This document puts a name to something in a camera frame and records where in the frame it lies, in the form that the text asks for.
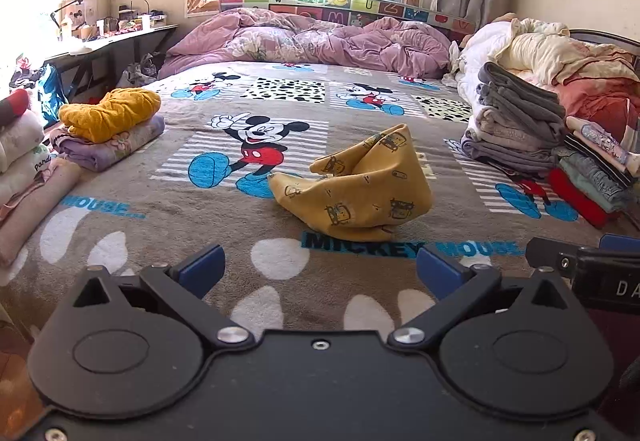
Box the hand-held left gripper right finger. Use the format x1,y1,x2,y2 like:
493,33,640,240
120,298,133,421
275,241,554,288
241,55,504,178
389,245,573,351

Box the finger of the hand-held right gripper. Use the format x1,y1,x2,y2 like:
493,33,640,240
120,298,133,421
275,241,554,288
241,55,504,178
526,237,601,279
599,233,640,253

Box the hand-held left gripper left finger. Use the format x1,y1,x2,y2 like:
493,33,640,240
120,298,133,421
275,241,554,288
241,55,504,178
72,243,256,351

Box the yellow printed shirt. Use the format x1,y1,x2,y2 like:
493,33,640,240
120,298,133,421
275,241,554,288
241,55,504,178
267,123,434,243

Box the grey crumpled clothes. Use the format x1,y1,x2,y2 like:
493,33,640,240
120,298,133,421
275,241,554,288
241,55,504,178
117,52,161,88

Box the blue denim folded garment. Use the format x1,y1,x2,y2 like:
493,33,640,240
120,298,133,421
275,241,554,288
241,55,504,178
557,148,636,214

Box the cartoon printed blanket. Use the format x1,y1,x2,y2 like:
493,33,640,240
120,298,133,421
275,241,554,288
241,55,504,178
0,60,616,337

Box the dark striped folded garment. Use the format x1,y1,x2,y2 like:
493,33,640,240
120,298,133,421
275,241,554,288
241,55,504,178
565,131,636,189

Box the pale printed folded garment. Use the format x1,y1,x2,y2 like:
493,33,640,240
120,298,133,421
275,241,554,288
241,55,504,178
566,116,633,167

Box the red pink blanket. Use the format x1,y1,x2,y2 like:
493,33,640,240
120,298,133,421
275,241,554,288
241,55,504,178
552,71,640,147

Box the lilac floral folded cloth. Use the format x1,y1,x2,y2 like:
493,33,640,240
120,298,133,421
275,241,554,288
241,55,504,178
50,115,166,172

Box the pink folded garment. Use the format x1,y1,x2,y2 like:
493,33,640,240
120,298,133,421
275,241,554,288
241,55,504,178
0,160,83,267

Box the mustard yellow folded sweater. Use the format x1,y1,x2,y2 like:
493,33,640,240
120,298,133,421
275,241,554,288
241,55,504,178
58,88,162,143

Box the white printed folded garment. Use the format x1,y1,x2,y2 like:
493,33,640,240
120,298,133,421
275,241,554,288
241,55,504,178
0,144,53,194

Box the cream quilt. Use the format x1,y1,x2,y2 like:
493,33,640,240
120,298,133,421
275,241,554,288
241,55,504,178
492,18,640,87

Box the white quilt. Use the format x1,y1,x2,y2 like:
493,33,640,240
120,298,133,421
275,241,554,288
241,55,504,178
442,21,571,92

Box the blue bag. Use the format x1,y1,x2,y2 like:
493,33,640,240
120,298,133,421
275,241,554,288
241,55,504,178
37,64,70,127

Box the black desk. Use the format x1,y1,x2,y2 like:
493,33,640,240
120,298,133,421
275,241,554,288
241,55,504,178
44,24,180,102

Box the red grey folded garment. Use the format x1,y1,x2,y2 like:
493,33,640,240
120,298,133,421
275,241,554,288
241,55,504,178
0,88,30,128

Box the purple quilt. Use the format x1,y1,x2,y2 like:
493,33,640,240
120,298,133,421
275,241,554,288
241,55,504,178
157,7,453,79

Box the clutter of small desk items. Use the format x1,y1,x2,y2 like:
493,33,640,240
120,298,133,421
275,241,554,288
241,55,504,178
60,0,168,39

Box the colourful alphabet headboard mat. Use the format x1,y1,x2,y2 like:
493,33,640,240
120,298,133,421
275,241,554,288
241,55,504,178
219,0,477,42

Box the black bed rail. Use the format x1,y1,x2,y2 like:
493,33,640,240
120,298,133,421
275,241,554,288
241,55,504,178
570,28,640,54

